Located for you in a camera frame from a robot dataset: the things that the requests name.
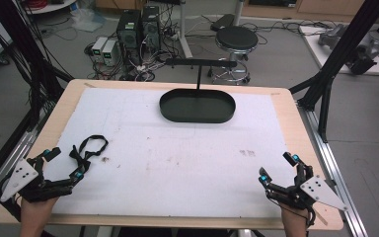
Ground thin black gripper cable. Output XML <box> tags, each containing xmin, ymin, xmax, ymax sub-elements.
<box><xmin>269</xmin><ymin>197</ymin><xmax>318</xmax><ymax>229</ymax></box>

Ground aluminium rail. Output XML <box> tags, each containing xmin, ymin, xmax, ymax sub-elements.
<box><xmin>0</xmin><ymin>126</ymin><xmax>42</xmax><ymax>220</ymax></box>
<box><xmin>296</xmin><ymin>100</ymin><xmax>370</xmax><ymax>237</ymax></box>

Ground tangle of floor cables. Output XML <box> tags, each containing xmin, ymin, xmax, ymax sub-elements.
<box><xmin>84</xmin><ymin>13</ymin><xmax>186</xmax><ymax>83</ymax></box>

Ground black computer tower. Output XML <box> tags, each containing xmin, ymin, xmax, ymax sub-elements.
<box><xmin>140</xmin><ymin>5</ymin><xmax>162</xmax><ymax>51</ymax></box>
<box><xmin>115</xmin><ymin>9</ymin><xmax>143</xmax><ymax>66</ymax></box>

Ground flat black box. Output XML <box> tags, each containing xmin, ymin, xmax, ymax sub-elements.
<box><xmin>209</xmin><ymin>13</ymin><xmax>236</xmax><ymax>33</ymax></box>

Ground wooden table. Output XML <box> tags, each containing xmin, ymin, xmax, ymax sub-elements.
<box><xmin>0</xmin><ymin>78</ymin><xmax>345</xmax><ymax>231</ymax></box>

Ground clear plastic bag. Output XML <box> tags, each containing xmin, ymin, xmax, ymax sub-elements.
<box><xmin>69</xmin><ymin>7</ymin><xmax>107</xmax><ymax>34</ymax></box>

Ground white floor board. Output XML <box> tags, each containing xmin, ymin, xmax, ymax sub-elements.
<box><xmin>298</xmin><ymin>25</ymin><xmax>379</xmax><ymax>77</ymax></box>

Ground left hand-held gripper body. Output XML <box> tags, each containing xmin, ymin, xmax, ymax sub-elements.
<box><xmin>0</xmin><ymin>158</ymin><xmax>74</xmax><ymax>203</ymax></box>

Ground black strap loop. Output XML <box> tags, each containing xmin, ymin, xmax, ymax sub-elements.
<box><xmin>69</xmin><ymin>134</ymin><xmax>110</xmax><ymax>173</ymax></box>

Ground black metal frame strut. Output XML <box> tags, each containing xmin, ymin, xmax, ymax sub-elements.
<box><xmin>288</xmin><ymin>0</ymin><xmax>379</xmax><ymax>144</ymax></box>
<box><xmin>0</xmin><ymin>0</ymin><xmax>75</xmax><ymax>129</ymax></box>

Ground person's left hand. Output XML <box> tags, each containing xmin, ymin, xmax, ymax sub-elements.
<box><xmin>19</xmin><ymin>196</ymin><xmax>59</xmax><ymax>225</ymax></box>

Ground person's right hand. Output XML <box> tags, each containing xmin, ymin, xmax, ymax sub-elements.
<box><xmin>279</xmin><ymin>201</ymin><xmax>311</xmax><ymax>228</ymax></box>

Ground white desk leg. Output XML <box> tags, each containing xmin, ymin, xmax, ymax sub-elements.
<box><xmin>176</xmin><ymin>0</ymin><xmax>194</xmax><ymax>59</ymax></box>

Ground black round stool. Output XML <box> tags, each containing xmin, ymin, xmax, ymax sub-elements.
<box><xmin>207</xmin><ymin>25</ymin><xmax>260</xmax><ymax>86</ymax></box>

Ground white round table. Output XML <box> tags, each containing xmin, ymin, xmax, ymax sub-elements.
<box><xmin>23</xmin><ymin>0</ymin><xmax>77</xmax><ymax>15</ymax></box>

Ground black T-bar stand with tray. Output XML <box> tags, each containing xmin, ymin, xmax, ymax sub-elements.
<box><xmin>159</xmin><ymin>57</ymin><xmax>238</xmax><ymax>124</ymax></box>

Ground grey bench power supply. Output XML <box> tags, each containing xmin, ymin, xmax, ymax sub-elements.
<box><xmin>101</xmin><ymin>39</ymin><xmax>118</xmax><ymax>67</ymax></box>
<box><xmin>91</xmin><ymin>36</ymin><xmax>109</xmax><ymax>64</ymax></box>

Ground white table mat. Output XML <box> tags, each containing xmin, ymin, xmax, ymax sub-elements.
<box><xmin>50</xmin><ymin>86</ymin><xmax>298</xmax><ymax>219</ymax></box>

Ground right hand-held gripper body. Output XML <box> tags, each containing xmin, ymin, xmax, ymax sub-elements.
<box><xmin>266</xmin><ymin>175</ymin><xmax>348</xmax><ymax>212</ymax></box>

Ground black cable bundle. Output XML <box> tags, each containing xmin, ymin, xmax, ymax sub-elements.
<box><xmin>0</xmin><ymin>6</ymin><xmax>65</xmax><ymax>131</ymax></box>

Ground dark grey machine part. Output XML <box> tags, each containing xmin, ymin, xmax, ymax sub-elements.
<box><xmin>348</xmin><ymin>36</ymin><xmax>379</xmax><ymax>76</ymax></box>

